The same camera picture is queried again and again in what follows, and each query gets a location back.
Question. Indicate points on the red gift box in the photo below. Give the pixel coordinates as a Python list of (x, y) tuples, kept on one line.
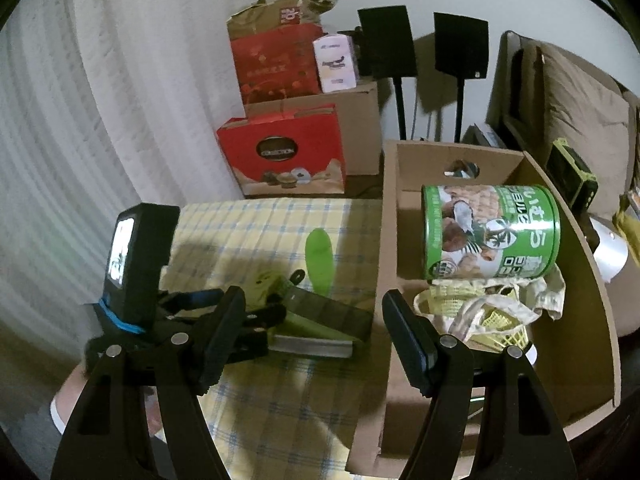
[(250, 135)]

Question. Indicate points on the brown cardboard box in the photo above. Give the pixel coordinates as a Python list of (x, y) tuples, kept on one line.
[(580, 335), (357, 130)]

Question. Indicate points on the white cylinder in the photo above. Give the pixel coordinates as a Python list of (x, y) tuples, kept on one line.
[(610, 252)]

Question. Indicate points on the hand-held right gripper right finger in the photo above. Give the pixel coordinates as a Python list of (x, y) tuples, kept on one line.
[(407, 335)]

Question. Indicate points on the yellow cloth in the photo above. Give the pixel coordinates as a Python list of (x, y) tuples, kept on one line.
[(630, 220)]

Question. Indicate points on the brown sofa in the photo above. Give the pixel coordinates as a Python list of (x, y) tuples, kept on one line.
[(625, 285)]

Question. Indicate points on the pink tissue pack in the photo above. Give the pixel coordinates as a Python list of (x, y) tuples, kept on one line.
[(336, 62)]

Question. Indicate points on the black speaker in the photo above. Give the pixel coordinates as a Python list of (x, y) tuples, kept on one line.
[(460, 45), (387, 40)]

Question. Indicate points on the black speaker stand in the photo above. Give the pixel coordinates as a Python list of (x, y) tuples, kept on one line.
[(400, 107), (459, 110)]

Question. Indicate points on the patterned cream cloth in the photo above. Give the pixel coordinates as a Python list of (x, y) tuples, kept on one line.
[(547, 290)]

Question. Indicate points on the closed brown cardboard box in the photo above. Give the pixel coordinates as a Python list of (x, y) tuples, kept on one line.
[(357, 130)]

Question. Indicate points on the red gift bag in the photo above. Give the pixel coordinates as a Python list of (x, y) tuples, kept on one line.
[(275, 65)]

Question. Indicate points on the green snack tin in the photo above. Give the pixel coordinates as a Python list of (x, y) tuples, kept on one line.
[(525, 225)]

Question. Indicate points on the crumpled brown paper bag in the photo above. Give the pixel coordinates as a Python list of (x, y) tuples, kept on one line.
[(265, 10)]

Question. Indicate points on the yellow checked tablecloth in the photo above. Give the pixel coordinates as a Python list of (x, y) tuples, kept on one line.
[(280, 410)]

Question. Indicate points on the bright green plastic piece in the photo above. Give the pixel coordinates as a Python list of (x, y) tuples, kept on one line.
[(319, 260)]

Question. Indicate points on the white curtain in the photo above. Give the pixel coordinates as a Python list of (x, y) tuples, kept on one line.
[(60, 135)]

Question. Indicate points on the green and black device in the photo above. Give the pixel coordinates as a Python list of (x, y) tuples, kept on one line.
[(570, 172)]

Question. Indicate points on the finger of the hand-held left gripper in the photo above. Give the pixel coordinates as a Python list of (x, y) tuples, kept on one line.
[(200, 297), (265, 316)]

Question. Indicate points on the large brown sofa cushion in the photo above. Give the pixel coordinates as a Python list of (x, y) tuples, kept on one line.
[(585, 110)]

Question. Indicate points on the dark green box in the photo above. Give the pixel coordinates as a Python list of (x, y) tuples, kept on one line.
[(330, 317)]

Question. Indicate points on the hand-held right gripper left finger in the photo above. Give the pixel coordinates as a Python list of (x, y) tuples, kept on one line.
[(222, 332)]

